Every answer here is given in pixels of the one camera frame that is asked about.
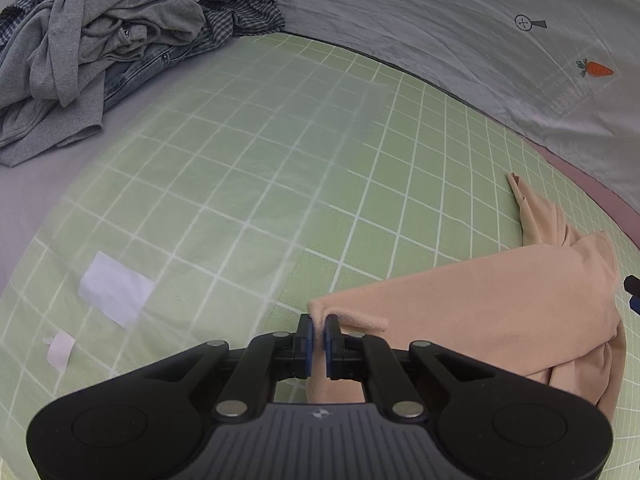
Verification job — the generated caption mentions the beige fleece pants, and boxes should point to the beige fleece pants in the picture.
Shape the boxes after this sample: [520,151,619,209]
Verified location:
[308,174,626,417]

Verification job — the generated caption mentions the green grid cutting mat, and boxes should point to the green grid cutting mat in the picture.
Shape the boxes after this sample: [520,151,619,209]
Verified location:
[1,35,639,479]

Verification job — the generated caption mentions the large white paper label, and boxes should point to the large white paper label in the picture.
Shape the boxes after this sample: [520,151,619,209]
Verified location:
[78,252,155,330]

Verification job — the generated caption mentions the small white paper label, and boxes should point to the small white paper label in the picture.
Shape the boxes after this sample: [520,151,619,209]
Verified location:
[43,330,76,374]

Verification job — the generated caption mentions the grey carrot-print sheet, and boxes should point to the grey carrot-print sheet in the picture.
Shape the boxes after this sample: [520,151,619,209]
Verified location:
[278,0,640,206]

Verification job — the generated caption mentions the blue denim jeans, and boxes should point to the blue denim jeans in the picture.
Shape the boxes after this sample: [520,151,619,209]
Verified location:
[103,44,198,112]

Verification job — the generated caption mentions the dark checkered shirt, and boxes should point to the dark checkered shirt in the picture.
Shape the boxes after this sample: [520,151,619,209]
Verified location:
[1,0,285,58]

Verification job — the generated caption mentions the grey hoodie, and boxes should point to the grey hoodie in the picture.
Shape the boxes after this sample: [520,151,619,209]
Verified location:
[1,0,205,167]

